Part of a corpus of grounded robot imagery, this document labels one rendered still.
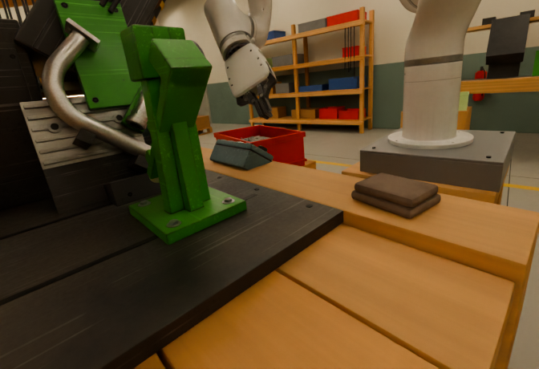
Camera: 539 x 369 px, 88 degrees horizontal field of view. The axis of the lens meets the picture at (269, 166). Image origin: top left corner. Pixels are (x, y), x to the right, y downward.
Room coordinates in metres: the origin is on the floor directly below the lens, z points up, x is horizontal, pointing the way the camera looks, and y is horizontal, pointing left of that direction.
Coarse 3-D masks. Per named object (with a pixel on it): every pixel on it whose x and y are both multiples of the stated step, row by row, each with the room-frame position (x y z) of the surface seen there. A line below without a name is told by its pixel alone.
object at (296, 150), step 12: (216, 132) 1.10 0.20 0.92; (228, 132) 1.12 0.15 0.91; (240, 132) 1.15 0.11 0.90; (252, 132) 1.18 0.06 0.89; (264, 132) 1.16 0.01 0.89; (276, 132) 1.08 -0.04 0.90; (288, 132) 1.01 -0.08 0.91; (300, 132) 0.93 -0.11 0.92; (264, 144) 0.85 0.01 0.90; (276, 144) 0.88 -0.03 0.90; (288, 144) 0.90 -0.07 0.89; (300, 144) 0.93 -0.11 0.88; (276, 156) 0.88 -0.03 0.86; (288, 156) 0.90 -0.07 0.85; (300, 156) 0.93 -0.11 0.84
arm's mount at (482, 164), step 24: (384, 144) 0.70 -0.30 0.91; (480, 144) 0.60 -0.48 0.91; (504, 144) 0.58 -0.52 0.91; (360, 168) 0.67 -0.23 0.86; (384, 168) 0.63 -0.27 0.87; (408, 168) 0.59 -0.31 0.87; (432, 168) 0.56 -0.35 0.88; (456, 168) 0.53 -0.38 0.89; (480, 168) 0.50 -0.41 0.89; (504, 168) 0.50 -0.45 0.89
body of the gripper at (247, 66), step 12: (240, 48) 0.69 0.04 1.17; (252, 48) 0.68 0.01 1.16; (228, 60) 0.69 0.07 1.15; (240, 60) 0.67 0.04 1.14; (252, 60) 0.66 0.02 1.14; (264, 60) 0.66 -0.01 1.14; (228, 72) 0.68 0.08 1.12; (240, 72) 0.66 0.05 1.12; (252, 72) 0.65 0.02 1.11; (264, 72) 0.64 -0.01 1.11; (240, 84) 0.66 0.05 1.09; (252, 84) 0.64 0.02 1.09
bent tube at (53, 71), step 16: (80, 32) 0.55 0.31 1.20; (64, 48) 0.52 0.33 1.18; (80, 48) 0.54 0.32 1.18; (96, 48) 0.57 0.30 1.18; (48, 64) 0.50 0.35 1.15; (64, 64) 0.52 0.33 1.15; (48, 80) 0.49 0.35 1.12; (48, 96) 0.48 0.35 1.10; (64, 96) 0.49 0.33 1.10; (64, 112) 0.48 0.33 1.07; (80, 112) 0.50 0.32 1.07; (80, 128) 0.49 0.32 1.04; (96, 128) 0.50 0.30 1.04; (112, 128) 0.52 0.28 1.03; (112, 144) 0.52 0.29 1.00; (128, 144) 0.52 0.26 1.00; (144, 144) 0.54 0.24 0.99
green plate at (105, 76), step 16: (64, 0) 0.59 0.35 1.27; (80, 0) 0.61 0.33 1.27; (64, 16) 0.58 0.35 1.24; (80, 16) 0.60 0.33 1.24; (96, 16) 0.61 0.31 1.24; (112, 16) 0.63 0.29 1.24; (64, 32) 0.57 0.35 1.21; (96, 32) 0.60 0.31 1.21; (112, 32) 0.62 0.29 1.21; (112, 48) 0.61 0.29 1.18; (80, 64) 0.56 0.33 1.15; (96, 64) 0.58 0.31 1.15; (112, 64) 0.60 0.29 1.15; (80, 80) 0.55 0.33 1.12; (96, 80) 0.57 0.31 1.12; (112, 80) 0.58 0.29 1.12; (128, 80) 0.60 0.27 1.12; (96, 96) 0.56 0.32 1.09; (112, 96) 0.57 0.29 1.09; (128, 96) 0.59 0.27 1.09
